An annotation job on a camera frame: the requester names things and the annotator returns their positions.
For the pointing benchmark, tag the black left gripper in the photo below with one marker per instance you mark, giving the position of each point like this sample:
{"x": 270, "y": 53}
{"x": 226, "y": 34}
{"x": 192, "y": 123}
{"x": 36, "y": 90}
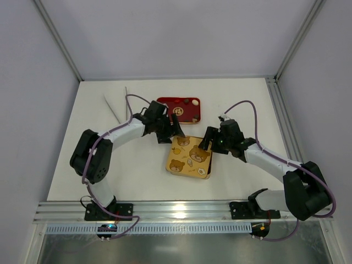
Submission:
{"x": 167, "y": 129}

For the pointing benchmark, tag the red tray lid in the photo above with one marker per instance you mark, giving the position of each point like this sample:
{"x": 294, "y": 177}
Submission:
{"x": 184, "y": 112}

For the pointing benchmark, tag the aluminium front rail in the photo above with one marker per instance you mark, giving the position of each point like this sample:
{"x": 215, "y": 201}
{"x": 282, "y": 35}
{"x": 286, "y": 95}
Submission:
{"x": 65, "y": 211}

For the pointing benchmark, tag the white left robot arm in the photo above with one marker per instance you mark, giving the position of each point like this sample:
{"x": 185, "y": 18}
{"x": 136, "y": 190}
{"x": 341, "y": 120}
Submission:
{"x": 92, "y": 155}

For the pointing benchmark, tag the gold chocolate box tray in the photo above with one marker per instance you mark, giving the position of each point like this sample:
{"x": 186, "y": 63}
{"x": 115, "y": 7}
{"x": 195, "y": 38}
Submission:
{"x": 189, "y": 169}

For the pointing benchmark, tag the slotted cable duct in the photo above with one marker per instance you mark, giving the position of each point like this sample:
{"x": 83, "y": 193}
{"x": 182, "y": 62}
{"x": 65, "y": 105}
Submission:
{"x": 150, "y": 228}

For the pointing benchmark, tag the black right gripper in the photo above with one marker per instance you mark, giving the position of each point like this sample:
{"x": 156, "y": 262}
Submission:
{"x": 214, "y": 141}

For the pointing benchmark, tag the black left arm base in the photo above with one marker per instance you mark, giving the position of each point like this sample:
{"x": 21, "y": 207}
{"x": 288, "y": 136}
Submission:
{"x": 117, "y": 211}

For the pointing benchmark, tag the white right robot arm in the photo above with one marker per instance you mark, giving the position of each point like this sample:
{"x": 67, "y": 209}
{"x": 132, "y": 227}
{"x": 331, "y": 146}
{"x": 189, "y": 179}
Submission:
{"x": 304, "y": 192}

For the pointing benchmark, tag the square metal plate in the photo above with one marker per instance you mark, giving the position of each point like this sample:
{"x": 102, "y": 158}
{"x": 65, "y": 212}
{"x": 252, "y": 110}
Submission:
{"x": 186, "y": 148}

